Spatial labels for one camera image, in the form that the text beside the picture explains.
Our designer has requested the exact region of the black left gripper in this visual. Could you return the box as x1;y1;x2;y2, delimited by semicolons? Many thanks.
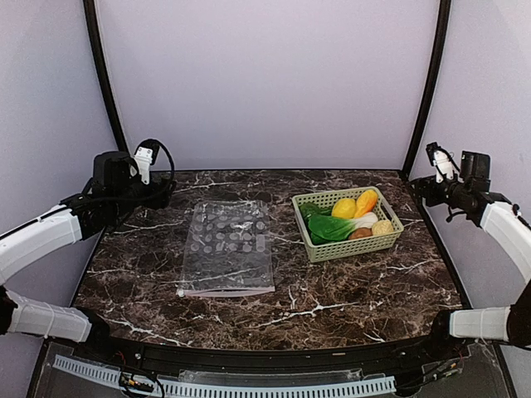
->
110;177;178;218

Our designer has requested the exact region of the yellow lemon toy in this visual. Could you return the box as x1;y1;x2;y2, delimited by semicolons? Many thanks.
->
331;197;357;219

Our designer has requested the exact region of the light green plastic basket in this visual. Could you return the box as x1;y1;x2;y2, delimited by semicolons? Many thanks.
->
292;187;404;262

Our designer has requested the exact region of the green bok choy toy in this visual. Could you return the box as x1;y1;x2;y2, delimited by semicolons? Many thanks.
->
308;212;378;241

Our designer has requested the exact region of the clear dotted zip top bag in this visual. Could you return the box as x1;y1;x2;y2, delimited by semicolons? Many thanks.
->
176;200;275;298

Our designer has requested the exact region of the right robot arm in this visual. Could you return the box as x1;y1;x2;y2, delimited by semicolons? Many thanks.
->
412;142;530;360

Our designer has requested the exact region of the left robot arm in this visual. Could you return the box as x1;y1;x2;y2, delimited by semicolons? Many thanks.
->
1;138;176;362

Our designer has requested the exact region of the beige walnut toy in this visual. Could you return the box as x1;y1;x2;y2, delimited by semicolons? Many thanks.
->
371;220;394;236

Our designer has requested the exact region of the brown potato toy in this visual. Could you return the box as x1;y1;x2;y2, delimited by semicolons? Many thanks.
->
348;227;373;240

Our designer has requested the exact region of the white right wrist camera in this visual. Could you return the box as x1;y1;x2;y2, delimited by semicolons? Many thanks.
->
426;142;455;183

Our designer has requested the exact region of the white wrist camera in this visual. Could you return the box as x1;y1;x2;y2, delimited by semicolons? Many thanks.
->
134;140;160;185
426;142;455;183

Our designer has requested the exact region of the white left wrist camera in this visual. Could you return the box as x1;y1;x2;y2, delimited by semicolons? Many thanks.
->
134;140;160;185

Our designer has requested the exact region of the right black frame post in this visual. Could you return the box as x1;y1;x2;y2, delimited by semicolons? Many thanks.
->
402;0;451;180

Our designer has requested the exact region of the black frame post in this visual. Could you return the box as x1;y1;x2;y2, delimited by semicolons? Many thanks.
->
82;0;129;153
402;0;451;180

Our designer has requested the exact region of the black front rail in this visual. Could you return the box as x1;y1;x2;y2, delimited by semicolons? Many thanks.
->
73;337;436;375

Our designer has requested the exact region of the white slotted cable duct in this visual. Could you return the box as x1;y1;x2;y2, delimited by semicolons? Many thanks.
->
52;355;397;397

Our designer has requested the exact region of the left black frame post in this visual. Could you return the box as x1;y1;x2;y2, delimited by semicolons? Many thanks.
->
82;0;129;153

